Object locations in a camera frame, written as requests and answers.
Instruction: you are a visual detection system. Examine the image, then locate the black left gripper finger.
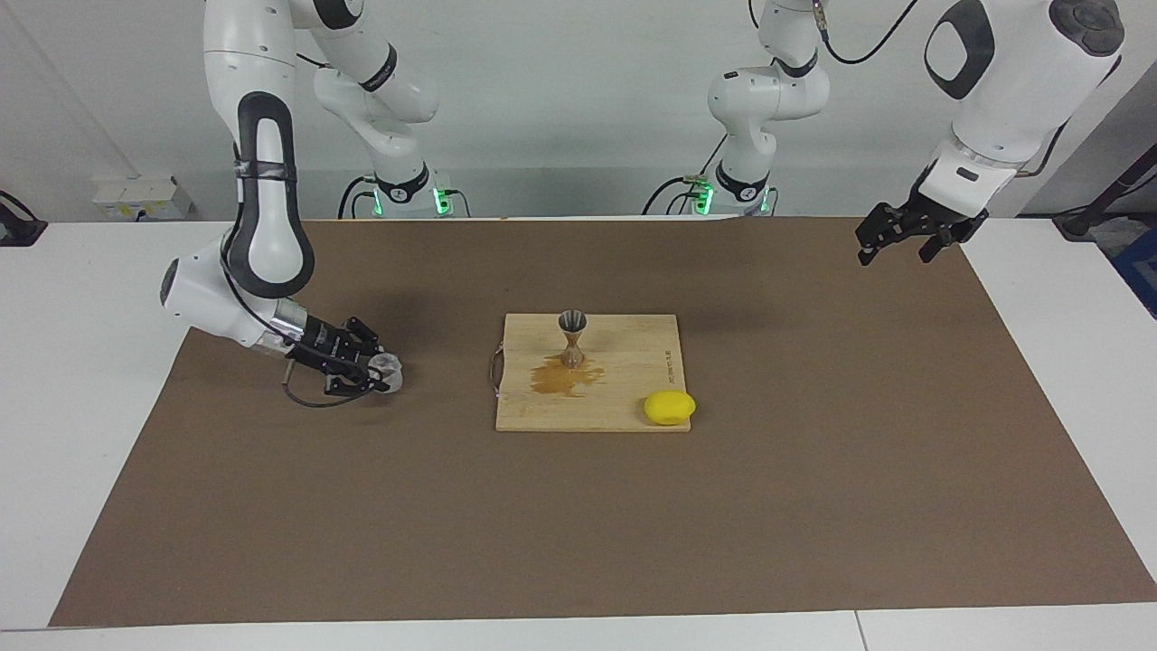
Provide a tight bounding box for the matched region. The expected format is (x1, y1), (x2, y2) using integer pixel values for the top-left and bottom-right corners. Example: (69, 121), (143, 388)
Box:
(918, 228), (961, 264)
(856, 206), (916, 267)

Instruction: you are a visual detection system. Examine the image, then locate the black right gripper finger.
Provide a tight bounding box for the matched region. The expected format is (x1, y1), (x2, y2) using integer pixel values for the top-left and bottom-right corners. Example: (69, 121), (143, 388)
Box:
(324, 366), (391, 399)
(343, 316), (385, 358)

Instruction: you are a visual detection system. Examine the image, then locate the clear glass cup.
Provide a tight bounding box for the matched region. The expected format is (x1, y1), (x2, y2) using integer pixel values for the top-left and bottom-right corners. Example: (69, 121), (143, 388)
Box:
(366, 354), (405, 394)

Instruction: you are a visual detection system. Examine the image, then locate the metal jigger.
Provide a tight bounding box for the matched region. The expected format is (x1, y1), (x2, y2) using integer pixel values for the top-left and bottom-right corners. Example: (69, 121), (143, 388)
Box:
(558, 309), (588, 370)

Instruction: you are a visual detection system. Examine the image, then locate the black stand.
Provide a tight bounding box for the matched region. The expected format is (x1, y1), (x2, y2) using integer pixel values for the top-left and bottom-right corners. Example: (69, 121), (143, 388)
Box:
(1053, 145), (1157, 241)

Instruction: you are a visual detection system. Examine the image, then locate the blue crate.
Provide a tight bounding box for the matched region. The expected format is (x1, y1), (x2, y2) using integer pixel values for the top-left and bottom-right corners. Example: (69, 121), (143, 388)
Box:
(1110, 222), (1157, 319)

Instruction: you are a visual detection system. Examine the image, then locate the wooden cutting board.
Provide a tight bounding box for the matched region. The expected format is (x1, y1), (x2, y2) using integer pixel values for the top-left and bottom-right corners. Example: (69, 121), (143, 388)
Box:
(488, 314), (692, 433)

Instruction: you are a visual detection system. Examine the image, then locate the brown table mat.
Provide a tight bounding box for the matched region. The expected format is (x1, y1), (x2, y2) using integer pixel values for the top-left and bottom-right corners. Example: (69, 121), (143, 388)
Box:
(50, 217), (1157, 627)

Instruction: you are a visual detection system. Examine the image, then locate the yellow lemon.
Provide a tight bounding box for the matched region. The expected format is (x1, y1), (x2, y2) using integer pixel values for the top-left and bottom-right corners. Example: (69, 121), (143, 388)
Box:
(644, 390), (698, 426)

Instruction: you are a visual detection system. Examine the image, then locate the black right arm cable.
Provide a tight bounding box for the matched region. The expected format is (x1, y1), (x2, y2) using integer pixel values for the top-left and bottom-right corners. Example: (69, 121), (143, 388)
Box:
(221, 253), (376, 408)

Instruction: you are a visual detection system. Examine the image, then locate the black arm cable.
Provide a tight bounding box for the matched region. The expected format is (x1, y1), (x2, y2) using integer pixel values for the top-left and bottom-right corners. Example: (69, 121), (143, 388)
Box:
(814, 0), (1068, 177)
(221, 253), (376, 408)

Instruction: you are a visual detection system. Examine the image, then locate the black base cable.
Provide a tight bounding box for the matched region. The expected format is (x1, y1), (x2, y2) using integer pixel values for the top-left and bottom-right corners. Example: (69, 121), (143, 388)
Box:
(337, 175), (381, 220)
(642, 134), (729, 216)

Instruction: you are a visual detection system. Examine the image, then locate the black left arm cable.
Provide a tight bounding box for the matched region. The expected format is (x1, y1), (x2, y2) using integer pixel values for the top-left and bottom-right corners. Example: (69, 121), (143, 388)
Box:
(814, 0), (1068, 177)

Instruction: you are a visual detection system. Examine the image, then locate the black clamp mount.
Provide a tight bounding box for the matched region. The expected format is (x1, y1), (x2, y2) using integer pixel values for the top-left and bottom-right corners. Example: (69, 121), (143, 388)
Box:
(0, 190), (48, 247)

